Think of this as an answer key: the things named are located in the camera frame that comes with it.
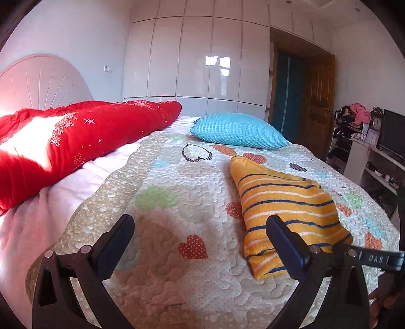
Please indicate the red duvet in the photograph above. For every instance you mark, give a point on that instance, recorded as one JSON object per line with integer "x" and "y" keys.
{"x": 79, "y": 136}

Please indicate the ornate dark table clock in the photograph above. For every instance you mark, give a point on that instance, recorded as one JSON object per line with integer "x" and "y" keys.
{"x": 376, "y": 120}

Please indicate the white shelf desk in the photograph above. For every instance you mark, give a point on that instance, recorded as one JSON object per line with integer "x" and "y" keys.
{"x": 356, "y": 158}

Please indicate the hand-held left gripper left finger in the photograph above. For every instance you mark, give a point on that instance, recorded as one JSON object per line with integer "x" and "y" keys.
{"x": 110, "y": 250}

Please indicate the person's right hand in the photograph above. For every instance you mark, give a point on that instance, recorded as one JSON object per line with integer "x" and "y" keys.
{"x": 387, "y": 303}

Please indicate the white wall socket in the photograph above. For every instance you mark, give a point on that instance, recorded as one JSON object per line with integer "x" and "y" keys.
{"x": 108, "y": 68}

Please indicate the brown wooden door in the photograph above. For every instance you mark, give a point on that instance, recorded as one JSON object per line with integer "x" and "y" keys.
{"x": 318, "y": 104}

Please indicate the heart print quilted blanket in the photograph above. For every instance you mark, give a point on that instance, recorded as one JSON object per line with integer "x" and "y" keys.
{"x": 189, "y": 196}

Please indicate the dark cluttered shelf rack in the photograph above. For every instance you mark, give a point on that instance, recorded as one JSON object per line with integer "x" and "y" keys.
{"x": 340, "y": 139}

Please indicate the pink headboard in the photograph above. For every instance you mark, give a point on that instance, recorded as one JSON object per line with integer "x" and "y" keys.
{"x": 41, "y": 82}

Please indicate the black monitor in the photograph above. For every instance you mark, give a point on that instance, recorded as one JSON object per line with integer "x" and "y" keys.
{"x": 394, "y": 133}

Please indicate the dark teal curtain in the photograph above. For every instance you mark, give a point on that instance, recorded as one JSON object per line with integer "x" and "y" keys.
{"x": 286, "y": 95}

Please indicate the blue pillow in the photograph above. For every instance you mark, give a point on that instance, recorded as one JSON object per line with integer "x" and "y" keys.
{"x": 237, "y": 129}

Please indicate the pink cloth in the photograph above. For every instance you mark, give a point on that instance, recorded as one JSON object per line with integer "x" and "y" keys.
{"x": 360, "y": 114}

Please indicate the white bed sheet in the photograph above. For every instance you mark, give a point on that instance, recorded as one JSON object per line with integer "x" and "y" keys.
{"x": 31, "y": 221}

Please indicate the white glossy wardrobe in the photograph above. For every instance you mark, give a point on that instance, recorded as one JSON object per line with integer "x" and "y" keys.
{"x": 196, "y": 57}

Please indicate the small purple alarm clock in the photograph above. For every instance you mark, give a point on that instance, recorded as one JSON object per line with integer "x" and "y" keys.
{"x": 372, "y": 138}

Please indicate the yellow striped sweater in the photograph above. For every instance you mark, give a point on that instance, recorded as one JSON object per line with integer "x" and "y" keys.
{"x": 272, "y": 196}

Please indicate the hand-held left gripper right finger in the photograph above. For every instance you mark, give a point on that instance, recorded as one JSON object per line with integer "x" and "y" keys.
{"x": 284, "y": 243}

